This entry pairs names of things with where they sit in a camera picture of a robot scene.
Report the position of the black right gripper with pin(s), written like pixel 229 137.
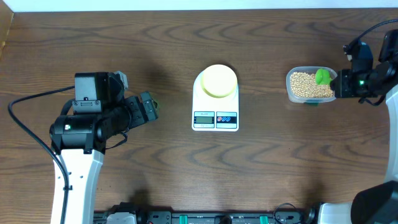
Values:
pixel 341 84

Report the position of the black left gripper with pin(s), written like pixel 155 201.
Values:
pixel 138 116

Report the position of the green plastic scoop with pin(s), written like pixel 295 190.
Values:
pixel 322 77

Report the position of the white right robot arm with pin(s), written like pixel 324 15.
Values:
pixel 374 84

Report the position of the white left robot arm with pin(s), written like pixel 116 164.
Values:
pixel 98 112

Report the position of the white digital kitchen scale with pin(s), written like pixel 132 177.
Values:
pixel 214 114

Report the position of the yellow plastic bowl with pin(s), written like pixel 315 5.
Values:
pixel 218 81

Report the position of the clear container of soybeans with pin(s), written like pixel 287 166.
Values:
pixel 302 87

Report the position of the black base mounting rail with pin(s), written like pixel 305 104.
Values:
pixel 130 213

